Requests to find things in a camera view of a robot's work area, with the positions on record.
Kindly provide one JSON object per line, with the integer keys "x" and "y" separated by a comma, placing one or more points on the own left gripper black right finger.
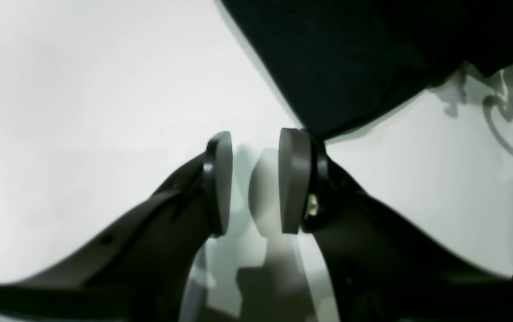
{"x": 382, "y": 267}

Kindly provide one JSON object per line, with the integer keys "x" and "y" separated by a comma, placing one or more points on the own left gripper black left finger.
{"x": 137, "y": 268}

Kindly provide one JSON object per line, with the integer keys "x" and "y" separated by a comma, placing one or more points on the black T-shirt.
{"x": 341, "y": 64}

